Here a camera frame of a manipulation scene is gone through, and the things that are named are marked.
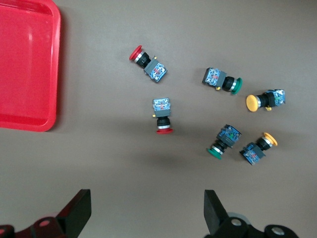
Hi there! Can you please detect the yellow push button switch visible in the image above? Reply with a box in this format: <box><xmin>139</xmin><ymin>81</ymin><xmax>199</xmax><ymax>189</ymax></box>
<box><xmin>239</xmin><ymin>132</ymin><xmax>278</xmax><ymax>167</ymax></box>
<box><xmin>245</xmin><ymin>89</ymin><xmax>286</xmax><ymax>113</ymax></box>

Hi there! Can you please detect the red push button switch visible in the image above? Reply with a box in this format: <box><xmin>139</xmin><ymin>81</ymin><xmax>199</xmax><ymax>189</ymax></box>
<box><xmin>128</xmin><ymin>45</ymin><xmax>168</xmax><ymax>83</ymax></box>
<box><xmin>151</xmin><ymin>97</ymin><xmax>175</xmax><ymax>135</ymax></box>

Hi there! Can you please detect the brown table cover sheet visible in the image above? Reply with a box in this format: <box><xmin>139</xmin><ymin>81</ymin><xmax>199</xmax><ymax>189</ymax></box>
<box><xmin>0</xmin><ymin>0</ymin><xmax>317</xmax><ymax>238</ymax></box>

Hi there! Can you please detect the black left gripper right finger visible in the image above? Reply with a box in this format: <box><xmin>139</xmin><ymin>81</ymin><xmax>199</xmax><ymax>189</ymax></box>
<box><xmin>203</xmin><ymin>189</ymin><xmax>305</xmax><ymax>238</ymax></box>

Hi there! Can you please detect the red plastic tray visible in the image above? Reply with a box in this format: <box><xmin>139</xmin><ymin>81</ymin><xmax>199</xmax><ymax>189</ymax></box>
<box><xmin>0</xmin><ymin>0</ymin><xmax>62</xmax><ymax>132</ymax></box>

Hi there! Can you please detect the green push button switch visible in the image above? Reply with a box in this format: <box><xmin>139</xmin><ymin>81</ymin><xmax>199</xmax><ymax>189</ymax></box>
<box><xmin>202</xmin><ymin>66</ymin><xmax>243</xmax><ymax>96</ymax></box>
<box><xmin>206</xmin><ymin>123</ymin><xmax>242</xmax><ymax>161</ymax></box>

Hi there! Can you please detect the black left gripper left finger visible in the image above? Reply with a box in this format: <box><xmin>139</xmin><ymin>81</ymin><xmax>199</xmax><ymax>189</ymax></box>
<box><xmin>0</xmin><ymin>188</ymin><xmax>92</xmax><ymax>238</ymax></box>

